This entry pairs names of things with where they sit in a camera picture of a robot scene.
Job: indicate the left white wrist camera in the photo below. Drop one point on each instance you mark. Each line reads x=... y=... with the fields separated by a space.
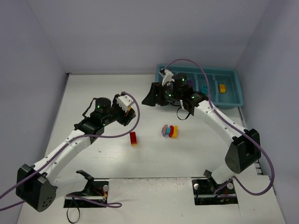
x=125 y=102

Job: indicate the teal four-compartment tray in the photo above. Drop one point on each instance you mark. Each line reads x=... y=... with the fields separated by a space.
x=233 y=96

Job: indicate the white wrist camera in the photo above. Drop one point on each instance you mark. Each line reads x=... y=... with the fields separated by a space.
x=167 y=76
x=125 y=102

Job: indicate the multicolor lego stack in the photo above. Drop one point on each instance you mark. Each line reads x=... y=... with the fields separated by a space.
x=169 y=131

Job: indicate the teal rectangular lego brick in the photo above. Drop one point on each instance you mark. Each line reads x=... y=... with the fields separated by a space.
x=204 y=89

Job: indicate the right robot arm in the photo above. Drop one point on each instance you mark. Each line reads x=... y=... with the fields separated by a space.
x=242 y=153

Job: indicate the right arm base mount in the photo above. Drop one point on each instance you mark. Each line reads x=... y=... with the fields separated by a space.
x=207 y=192

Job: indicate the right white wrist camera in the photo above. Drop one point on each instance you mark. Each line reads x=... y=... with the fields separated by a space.
x=167 y=76

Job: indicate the red yellow teal lego stack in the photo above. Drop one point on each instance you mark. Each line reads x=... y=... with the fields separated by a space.
x=133 y=139

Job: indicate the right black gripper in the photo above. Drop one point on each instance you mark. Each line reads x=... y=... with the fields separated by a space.
x=158 y=94

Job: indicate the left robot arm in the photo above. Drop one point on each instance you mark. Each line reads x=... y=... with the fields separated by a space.
x=39 y=185

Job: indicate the yellow striped lego brick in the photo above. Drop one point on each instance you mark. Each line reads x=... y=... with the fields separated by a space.
x=222 y=88

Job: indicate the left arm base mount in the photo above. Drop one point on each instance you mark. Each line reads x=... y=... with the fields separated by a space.
x=93 y=191

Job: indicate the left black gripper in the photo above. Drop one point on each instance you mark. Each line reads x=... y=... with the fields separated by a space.
x=129 y=115

